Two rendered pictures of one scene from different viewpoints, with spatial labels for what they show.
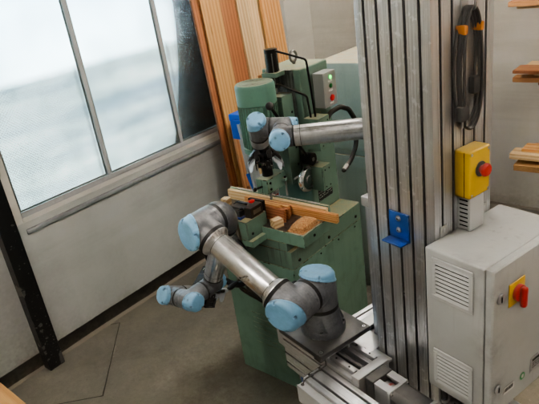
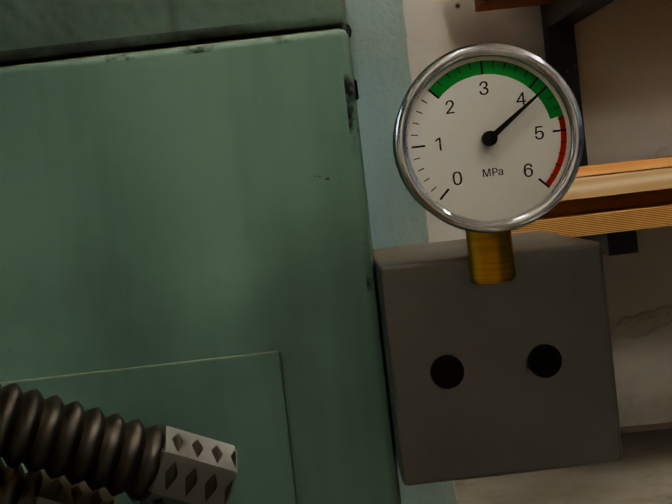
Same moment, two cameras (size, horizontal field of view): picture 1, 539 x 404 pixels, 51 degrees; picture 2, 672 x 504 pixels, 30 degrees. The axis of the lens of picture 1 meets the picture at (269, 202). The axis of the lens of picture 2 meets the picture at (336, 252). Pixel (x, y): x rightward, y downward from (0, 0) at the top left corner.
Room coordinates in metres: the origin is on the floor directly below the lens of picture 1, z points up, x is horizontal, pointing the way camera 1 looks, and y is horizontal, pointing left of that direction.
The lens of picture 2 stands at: (1.81, 0.28, 0.65)
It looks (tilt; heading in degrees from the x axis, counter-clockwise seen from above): 3 degrees down; 317
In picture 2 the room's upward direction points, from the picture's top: 6 degrees counter-clockwise
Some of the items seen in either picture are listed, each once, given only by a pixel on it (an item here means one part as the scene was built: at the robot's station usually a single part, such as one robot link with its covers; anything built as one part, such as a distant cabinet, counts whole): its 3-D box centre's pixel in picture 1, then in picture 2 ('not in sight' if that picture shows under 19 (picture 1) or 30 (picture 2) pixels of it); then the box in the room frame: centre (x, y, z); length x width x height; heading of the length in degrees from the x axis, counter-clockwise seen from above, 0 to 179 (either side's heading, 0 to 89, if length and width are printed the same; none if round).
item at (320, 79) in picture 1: (325, 88); not in sight; (2.56, -0.33, 1.40); 0.10 x 0.06 x 0.16; 137
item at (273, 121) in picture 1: (283, 128); not in sight; (2.04, -0.09, 1.40); 0.11 x 0.11 x 0.08; 80
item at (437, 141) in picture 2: not in sight; (485, 167); (2.09, -0.06, 0.65); 0.06 x 0.04 x 0.08; 47
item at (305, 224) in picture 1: (303, 222); not in sight; (2.19, -0.13, 0.92); 0.14 x 0.09 x 0.04; 137
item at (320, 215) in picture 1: (289, 208); not in sight; (2.36, -0.08, 0.92); 0.54 x 0.02 x 0.04; 47
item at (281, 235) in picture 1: (259, 224); not in sight; (2.35, 0.06, 0.87); 0.61 x 0.30 x 0.06; 47
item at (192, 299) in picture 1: (192, 297); not in sight; (1.87, 0.35, 0.83); 0.11 x 0.11 x 0.08; 46
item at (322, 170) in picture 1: (319, 175); not in sight; (2.45, -0.25, 1.02); 0.09 x 0.07 x 0.12; 47
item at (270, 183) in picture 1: (272, 182); not in sight; (2.44, -0.03, 1.03); 0.14 x 0.07 x 0.09; 137
